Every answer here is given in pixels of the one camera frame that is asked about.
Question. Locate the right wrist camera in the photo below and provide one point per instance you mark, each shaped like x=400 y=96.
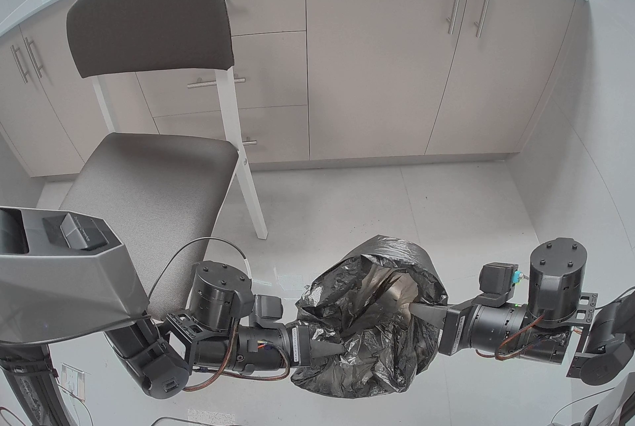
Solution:
x=496 y=279

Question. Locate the black plastic bag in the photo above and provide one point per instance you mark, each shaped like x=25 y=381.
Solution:
x=347 y=374

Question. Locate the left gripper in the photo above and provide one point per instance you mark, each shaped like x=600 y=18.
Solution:
x=270 y=347

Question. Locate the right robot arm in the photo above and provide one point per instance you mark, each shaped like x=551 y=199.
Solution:
x=558 y=280

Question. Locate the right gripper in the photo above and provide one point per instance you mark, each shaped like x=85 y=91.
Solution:
x=488 y=327

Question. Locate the beige cabinet with pale worktop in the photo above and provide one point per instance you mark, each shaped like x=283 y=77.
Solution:
x=377 y=67

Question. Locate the grey padded white-framed chair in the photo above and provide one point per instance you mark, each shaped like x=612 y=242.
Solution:
x=149 y=176

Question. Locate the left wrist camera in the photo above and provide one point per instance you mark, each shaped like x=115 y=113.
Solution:
x=269 y=307

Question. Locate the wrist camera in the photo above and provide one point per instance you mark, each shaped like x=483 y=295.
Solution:
x=496 y=279
x=269 y=307

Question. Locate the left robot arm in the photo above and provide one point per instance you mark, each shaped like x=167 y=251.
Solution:
x=64 y=275

